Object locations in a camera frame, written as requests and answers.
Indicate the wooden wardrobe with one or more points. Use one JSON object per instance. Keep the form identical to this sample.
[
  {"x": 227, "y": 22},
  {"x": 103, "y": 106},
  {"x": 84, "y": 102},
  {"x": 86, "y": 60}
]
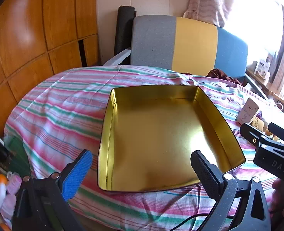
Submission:
[{"x": 36, "y": 28}]

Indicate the white soap box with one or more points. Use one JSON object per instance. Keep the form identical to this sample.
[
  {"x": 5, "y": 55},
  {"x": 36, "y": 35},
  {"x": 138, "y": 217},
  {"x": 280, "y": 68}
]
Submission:
[{"x": 246, "y": 112}]

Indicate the wooden side table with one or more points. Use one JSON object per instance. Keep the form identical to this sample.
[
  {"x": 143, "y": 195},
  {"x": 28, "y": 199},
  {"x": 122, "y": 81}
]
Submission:
[{"x": 264, "y": 86}]

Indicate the yellow cake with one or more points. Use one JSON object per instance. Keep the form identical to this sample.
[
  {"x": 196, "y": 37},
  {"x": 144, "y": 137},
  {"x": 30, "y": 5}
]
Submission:
[{"x": 258, "y": 124}]

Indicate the striped pink green tablecloth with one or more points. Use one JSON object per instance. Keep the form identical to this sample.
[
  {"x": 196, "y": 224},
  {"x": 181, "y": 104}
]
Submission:
[{"x": 60, "y": 115}]

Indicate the pink packet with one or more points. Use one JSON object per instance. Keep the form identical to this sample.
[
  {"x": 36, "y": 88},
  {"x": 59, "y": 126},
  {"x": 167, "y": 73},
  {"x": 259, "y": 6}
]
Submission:
[
  {"x": 9, "y": 207},
  {"x": 13, "y": 184}
]

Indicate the grey yellow blue chair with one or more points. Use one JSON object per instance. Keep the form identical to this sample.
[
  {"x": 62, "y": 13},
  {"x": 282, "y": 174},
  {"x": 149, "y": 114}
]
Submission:
[{"x": 195, "y": 43}]

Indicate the person's right hand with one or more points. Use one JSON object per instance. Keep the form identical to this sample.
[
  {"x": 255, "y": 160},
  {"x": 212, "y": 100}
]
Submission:
[{"x": 280, "y": 192}]

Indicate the white boxes on sill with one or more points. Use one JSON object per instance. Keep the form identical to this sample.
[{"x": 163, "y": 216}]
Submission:
[{"x": 262, "y": 69}]

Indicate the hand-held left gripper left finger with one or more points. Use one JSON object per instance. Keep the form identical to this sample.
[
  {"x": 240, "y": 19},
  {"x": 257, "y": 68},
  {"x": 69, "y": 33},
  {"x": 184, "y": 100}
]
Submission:
[{"x": 76, "y": 174}]

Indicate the maroon cloth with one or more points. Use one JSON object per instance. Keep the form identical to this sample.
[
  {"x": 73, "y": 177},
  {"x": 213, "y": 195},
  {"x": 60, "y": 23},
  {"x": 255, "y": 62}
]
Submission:
[{"x": 222, "y": 75}]

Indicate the pink patterned curtain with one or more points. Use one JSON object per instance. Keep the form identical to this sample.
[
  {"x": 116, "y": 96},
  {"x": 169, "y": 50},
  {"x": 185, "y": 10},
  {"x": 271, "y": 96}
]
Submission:
[{"x": 209, "y": 2}]

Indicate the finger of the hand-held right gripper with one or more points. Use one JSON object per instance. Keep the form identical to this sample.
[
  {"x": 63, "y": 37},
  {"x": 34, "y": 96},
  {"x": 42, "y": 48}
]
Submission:
[
  {"x": 251, "y": 133},
  {"x": 283, "y": 132}
]

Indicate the black rolled mat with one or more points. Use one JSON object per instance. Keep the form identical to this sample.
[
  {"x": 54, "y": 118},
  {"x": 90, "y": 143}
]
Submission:
[{"x": 124, "y": 28}]

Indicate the gold tin tray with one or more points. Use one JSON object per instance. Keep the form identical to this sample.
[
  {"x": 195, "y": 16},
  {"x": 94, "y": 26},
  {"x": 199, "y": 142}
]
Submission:
[{"x": 156, "y": 137}]

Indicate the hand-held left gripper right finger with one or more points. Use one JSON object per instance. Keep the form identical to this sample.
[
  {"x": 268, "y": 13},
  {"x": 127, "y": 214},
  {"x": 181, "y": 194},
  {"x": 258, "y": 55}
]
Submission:
[{"x": 204, "y": 170}]

